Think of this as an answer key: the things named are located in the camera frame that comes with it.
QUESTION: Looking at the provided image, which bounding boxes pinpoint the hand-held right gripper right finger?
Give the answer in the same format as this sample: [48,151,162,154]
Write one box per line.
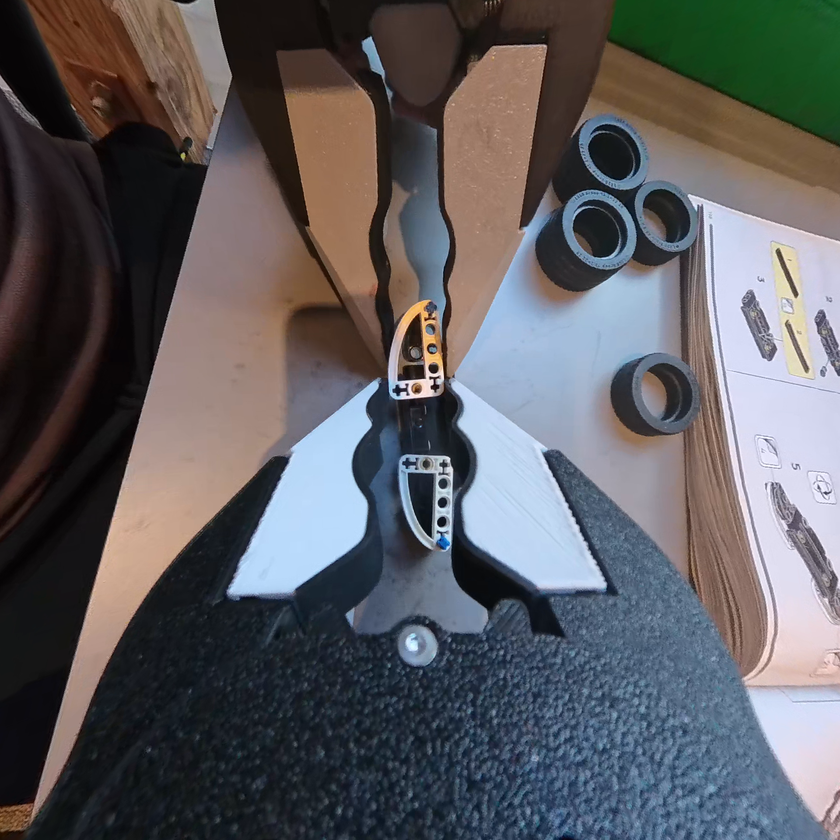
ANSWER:
[450,379,609,616]

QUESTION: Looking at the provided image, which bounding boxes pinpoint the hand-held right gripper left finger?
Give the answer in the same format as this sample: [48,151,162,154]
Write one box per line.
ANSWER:
[226,379,389,626]

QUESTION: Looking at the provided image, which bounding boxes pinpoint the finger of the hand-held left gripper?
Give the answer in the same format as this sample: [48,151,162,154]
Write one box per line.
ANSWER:
[276,48,389,366]
[438,43,549,376]

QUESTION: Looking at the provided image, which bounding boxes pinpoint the white curved toy panel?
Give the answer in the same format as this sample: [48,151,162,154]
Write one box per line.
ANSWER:
[386,300,452,400]
[398,453,455,553]

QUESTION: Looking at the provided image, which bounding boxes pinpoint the black patterned toy beam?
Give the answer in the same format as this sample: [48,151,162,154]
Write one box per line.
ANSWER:
[392,387,458,462]

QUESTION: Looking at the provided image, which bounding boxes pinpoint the grey desk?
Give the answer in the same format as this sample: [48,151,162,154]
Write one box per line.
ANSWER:
[33,39,840,821]

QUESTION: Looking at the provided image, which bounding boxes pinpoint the black toy tire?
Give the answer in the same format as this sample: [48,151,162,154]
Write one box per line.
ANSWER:
[534,194,639,294]
[609,352,702,438]
[550,114,652,205]
[630,180,699,267]

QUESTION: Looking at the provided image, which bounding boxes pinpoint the green panel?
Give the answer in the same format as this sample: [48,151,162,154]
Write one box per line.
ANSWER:
[605,0,840,147]

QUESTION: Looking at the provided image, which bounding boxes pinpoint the open instruction booklet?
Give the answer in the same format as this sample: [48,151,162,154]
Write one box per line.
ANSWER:
[679,193,840,688]

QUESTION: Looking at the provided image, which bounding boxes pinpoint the person's brown shirt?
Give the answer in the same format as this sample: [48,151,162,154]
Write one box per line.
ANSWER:
[0,92,135,565]

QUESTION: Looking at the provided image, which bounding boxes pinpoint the wooden post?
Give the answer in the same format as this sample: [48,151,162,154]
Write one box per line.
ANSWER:
[25,0,219,166]

